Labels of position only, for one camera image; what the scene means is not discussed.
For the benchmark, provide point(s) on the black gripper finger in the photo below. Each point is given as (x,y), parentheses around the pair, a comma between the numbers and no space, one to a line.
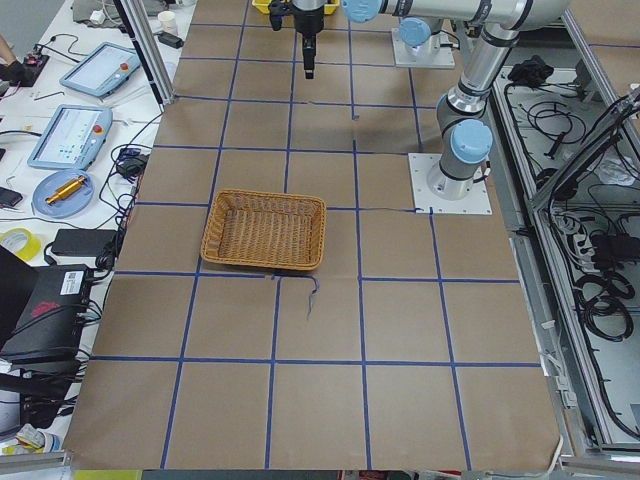
(309,55)

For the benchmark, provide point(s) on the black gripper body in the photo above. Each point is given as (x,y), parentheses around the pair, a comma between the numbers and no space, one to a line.
(308,21)

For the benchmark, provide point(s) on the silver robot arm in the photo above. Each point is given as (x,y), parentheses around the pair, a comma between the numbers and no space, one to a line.
(417,31)
(467,140)

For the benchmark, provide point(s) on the yellow tape roll on desk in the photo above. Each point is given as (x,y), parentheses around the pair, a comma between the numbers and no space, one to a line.
(21,242)

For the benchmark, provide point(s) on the white paper cup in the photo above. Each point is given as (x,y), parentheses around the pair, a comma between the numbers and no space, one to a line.
(168,22)

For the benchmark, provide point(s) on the brown wicker basket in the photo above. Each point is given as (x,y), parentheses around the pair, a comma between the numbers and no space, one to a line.
(265,230)

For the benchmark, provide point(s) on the teach pendant far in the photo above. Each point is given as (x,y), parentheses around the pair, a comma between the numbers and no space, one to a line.
(103,71)

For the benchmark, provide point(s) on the teach pendant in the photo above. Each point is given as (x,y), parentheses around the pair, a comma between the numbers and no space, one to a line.
(72,139)
(103,71)

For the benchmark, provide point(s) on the teach pendant near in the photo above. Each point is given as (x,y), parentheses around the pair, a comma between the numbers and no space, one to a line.
(72,139)

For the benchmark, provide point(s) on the blue plate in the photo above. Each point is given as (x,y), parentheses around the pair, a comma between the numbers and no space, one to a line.
(66,208)

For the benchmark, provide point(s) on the gold metal cylinder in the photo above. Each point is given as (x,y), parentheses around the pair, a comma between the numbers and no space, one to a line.
(66,190)

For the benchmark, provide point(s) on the black power adapter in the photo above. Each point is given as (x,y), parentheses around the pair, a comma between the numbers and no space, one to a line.
(82,242)

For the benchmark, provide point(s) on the black computer box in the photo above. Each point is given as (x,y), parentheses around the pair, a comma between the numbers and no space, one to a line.
(40,310)

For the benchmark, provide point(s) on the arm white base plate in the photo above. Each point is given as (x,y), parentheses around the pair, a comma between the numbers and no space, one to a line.
(435,54)
(435,193)

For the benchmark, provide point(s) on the aluminium frame post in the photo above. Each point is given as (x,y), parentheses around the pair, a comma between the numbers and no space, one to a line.
(135,19)

